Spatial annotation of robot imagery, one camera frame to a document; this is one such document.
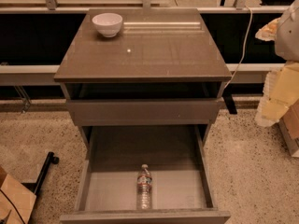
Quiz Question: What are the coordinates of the metal railing beam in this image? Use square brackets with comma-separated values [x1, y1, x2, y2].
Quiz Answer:
[0, 63, 283, 86]

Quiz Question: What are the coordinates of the closed grey top drawer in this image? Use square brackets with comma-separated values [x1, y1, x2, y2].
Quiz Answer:
[66, 100, 220, 126]

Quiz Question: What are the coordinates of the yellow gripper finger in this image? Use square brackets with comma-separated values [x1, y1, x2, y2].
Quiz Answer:
[255, 18, 279, 41]

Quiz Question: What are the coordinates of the cardboard box right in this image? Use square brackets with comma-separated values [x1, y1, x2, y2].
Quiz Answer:
[279, 100, 299, 158]

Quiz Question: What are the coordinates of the clear plastic water bottle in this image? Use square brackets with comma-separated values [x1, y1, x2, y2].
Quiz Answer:
[136, 164, 152, 210]

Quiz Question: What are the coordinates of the white ceramic bowl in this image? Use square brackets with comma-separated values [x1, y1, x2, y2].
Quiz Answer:
[92, 13, 122, 37]

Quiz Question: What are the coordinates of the white cable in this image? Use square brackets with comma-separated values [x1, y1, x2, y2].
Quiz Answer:
[222, 5, 254, 91]

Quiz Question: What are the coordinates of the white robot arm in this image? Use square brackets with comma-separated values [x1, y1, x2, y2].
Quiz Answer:
[255, 0, 299, 62]

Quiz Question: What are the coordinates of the open grey middle drawer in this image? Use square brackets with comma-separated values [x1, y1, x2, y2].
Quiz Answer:
[61, 125, 230, 224]

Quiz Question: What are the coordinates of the brown cardboard box left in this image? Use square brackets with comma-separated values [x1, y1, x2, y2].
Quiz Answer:
[0, 166, 36, 224]

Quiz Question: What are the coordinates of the grey drawer cabinet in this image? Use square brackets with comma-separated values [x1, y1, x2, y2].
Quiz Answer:
[54, 8, 231, 146]

